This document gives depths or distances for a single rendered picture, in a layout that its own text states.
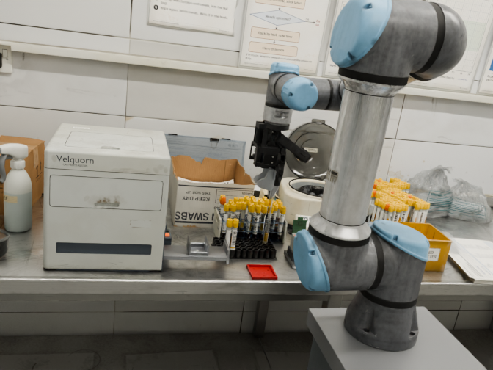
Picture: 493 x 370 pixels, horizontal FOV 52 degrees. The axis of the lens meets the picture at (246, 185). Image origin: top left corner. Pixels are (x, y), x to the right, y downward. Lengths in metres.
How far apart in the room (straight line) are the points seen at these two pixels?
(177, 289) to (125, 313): 0.85
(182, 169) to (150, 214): 0.59
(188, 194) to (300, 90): 0.54
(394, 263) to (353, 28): 0.44
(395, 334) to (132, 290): 0.61
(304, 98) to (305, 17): 0.71
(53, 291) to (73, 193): 0.24
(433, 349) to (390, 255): 0.23
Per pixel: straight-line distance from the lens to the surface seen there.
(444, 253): 1.57
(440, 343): 1.16
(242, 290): 1.30
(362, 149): 0.87
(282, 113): 1.29
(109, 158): 1.18
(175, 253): 1.30
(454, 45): 0.90
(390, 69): 0.84
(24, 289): 1.28
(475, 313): 2.68
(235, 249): 1.39
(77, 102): 1.81
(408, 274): 1.02
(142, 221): 1.23
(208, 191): 1.53
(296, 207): 1.62
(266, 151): 1.31
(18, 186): 1.45
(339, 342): 1.06
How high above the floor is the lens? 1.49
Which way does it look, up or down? 18 degrees down
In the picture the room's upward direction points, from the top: 8 degrees clockwise
